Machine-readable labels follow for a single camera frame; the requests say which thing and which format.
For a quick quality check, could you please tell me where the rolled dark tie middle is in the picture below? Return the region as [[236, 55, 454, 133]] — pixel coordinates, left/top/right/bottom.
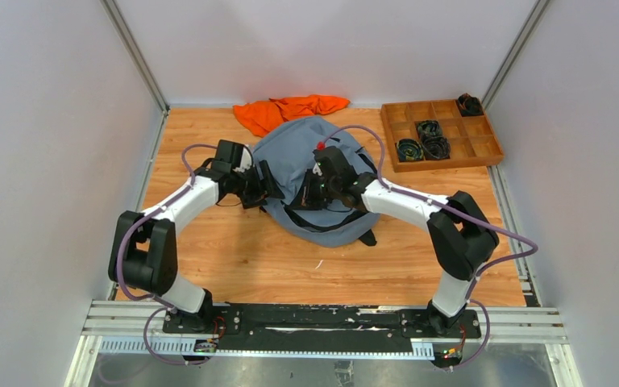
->
[[416, 120, 443, 138]]

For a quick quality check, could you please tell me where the aluminium frame rail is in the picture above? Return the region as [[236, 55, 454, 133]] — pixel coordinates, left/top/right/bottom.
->
[[65, 301, 582, 386]]

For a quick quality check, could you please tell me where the blue grey backpack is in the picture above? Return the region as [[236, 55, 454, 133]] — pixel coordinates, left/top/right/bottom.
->
[[252, 116, 380, 248]]

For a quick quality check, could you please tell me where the orange cloth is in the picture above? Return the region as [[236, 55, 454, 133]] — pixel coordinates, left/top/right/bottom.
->
[[232, 94, 351, 138]]

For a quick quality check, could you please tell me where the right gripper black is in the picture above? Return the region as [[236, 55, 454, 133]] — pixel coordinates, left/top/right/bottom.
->
[[290, 169, 341, 211]]

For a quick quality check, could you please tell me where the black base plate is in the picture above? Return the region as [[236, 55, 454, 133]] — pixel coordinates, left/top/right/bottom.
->
[[162, 303, 481, 354]]

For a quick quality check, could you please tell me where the rolled dark tie corner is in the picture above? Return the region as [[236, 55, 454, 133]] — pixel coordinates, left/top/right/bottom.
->
[[456, 93, 484, 117]]

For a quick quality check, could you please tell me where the rolled dark tie lower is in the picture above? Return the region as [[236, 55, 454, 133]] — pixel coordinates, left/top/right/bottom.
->
[[421, 136, 451, 160]]

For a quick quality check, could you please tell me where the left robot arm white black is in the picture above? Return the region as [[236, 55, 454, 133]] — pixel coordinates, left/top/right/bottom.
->
[[108, 140, 284, 333]]

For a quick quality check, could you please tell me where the wooden compartment tray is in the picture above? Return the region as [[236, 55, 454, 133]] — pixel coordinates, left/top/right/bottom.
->
[[380, 94, 505, 173]]

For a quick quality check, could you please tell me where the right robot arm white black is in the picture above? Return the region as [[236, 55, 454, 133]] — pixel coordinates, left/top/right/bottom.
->
[[310, 144, 499, 337]]

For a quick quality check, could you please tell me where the rolled dark tie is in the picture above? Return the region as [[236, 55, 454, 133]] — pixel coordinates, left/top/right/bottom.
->
[[416, 120, 443, 138], [421, 136, 451, 160]]

